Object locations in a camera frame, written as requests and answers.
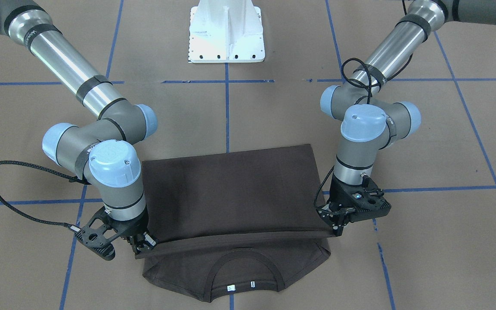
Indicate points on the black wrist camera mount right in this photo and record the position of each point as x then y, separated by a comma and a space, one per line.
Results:
99, 234

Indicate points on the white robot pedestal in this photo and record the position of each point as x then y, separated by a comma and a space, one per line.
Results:
226, 31

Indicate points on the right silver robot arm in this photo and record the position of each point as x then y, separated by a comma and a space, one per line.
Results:
101, 154

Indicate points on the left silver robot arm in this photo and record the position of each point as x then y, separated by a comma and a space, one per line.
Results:
368, 124

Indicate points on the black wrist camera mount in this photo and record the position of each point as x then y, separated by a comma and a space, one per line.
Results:
99, 234
368, 201

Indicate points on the brown t-shirt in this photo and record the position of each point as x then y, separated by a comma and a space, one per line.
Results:
243, 218

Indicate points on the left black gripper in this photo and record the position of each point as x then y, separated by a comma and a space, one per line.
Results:
333, 199

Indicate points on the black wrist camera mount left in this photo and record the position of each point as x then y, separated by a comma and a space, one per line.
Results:
368, 201

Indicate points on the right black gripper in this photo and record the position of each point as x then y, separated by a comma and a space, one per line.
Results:
131, 227

